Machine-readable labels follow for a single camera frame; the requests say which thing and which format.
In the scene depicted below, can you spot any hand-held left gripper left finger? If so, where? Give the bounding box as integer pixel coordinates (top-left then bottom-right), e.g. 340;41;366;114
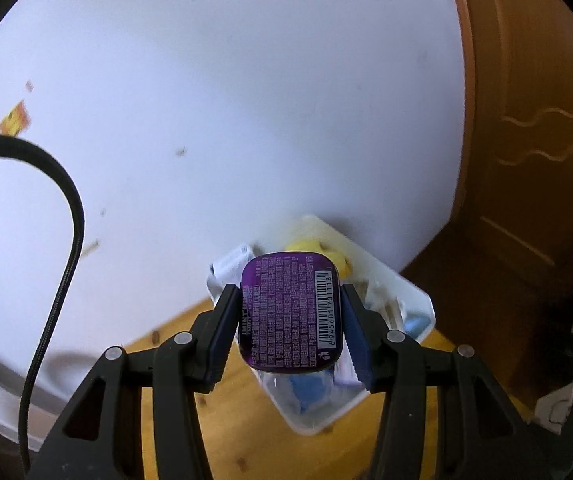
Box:
29;284;242;480

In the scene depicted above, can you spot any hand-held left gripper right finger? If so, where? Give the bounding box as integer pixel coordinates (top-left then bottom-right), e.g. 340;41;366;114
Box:
341;284;567;480

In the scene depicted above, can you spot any blue plastic packet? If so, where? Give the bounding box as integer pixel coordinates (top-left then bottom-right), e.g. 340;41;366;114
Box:
286;372;335;413

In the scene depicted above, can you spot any purple tin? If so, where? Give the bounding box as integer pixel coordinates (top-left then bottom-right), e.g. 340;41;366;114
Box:
239;252;343;373

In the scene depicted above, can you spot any white and blue box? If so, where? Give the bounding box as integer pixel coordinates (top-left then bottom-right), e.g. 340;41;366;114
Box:
210;243;253;286

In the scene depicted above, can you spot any white plastic storage bin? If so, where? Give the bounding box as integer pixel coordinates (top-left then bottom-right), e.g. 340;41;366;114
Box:
205;214;437;436

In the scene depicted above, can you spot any yellow plush toy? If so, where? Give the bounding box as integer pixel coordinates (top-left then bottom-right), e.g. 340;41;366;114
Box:
285;236;353;281

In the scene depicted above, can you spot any brown wooden door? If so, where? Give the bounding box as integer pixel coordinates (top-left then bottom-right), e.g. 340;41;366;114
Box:
401;0;573;411

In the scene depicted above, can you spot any black braided cable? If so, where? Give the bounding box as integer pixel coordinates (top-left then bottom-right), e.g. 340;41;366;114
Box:
0;132;86;471

